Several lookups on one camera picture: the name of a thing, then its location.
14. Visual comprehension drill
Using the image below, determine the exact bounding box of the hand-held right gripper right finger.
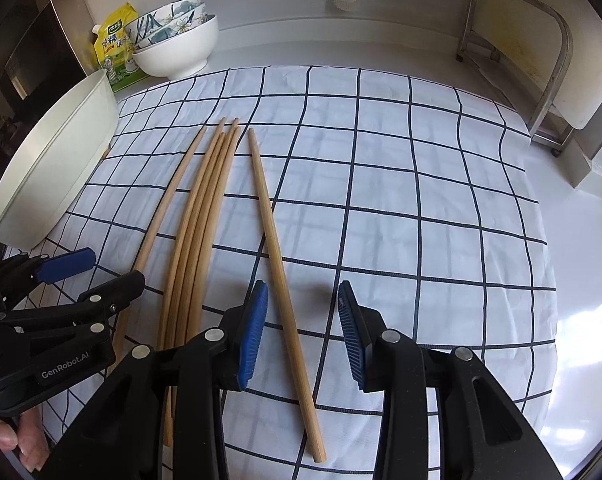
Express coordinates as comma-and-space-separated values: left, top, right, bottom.
337, 280, 566, 480

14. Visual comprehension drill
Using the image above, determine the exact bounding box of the yellow seasoning pouch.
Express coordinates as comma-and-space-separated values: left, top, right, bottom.
92, 2, 149, 93

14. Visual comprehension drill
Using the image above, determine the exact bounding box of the plain white bowl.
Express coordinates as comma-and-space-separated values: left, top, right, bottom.
132, 14, 220, 80

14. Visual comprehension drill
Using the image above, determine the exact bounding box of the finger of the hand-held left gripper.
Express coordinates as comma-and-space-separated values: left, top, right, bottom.
0, 247, 96, 311
0, 270, 146, 341

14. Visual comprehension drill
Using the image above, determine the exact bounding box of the stainless steel rack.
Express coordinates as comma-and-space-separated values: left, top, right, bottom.
456, 0, 576, 157

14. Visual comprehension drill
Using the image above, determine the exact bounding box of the white checked cloth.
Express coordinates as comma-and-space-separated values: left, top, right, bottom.
1, 65, 556, 480

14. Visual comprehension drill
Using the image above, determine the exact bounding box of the pile of wooden chopsticks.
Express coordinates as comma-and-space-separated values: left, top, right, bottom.
106, 117, 244, 448

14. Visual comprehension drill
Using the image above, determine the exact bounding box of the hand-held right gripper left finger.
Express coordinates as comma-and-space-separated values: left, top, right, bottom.
41, 280, 270, 480

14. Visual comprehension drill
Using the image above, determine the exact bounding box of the stained white cutting board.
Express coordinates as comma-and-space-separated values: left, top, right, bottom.
476, 0, 564, 126

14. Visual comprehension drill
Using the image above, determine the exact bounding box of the person's left hand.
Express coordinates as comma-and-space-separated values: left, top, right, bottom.
0, 402, 49, 473

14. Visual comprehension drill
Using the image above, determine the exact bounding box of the large white basin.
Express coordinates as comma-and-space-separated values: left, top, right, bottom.
0, 67, 120, 251

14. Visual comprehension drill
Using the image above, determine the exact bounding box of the patterned ceramic bowl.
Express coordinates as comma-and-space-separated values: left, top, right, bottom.
131, 2, 208, 51
123, 0, 204, 43

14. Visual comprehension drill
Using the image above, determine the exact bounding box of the single bamboo chopstick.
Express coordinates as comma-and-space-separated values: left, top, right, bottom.
247, 128, 328, 463

